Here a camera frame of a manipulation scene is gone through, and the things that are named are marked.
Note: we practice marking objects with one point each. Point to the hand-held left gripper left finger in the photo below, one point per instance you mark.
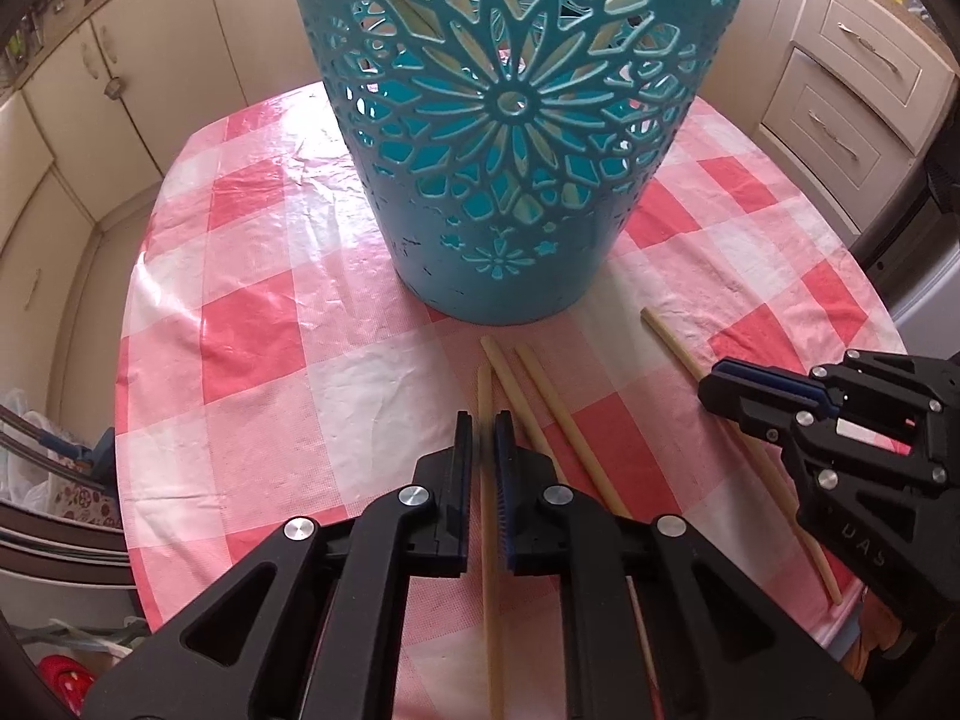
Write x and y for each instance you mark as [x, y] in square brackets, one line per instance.
[462, 480]

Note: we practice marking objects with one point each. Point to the pink checked tablecloth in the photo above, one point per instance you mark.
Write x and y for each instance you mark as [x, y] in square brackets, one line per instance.
[247, 330]

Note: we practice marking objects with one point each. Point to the cream drawer unit under stove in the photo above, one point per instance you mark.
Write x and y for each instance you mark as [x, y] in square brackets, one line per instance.
[67, 240]

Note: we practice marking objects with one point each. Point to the cream base cabinets with doors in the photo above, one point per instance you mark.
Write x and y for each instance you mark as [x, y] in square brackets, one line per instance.
[210, 37]

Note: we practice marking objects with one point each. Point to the cream cabinet with drawers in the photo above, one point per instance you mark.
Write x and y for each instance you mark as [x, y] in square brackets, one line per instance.
[847, 82]

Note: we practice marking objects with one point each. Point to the white plastic bag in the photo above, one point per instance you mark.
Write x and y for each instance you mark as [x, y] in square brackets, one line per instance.
[22, 457]

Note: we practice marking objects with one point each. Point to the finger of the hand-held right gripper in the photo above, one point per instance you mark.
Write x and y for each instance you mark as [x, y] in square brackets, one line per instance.
[780, 379]
[750, 409]

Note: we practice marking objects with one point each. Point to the teal cutout plastic bin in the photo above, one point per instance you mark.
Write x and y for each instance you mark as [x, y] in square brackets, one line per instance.
[487, 277]

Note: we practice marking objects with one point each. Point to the orange cloth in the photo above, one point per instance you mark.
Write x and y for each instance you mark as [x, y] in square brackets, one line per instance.
[874, 630]

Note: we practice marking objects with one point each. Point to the white stool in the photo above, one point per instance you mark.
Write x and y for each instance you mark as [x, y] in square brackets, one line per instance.
[930, 300]

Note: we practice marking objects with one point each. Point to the blue plastic base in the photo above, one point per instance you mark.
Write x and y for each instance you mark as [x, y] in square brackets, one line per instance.
[90, 454]

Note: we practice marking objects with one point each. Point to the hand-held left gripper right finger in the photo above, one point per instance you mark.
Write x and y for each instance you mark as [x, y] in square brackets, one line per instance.
[503, 480]

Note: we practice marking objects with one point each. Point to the red plastic object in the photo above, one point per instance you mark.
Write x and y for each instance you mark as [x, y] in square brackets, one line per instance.
[67, 690]

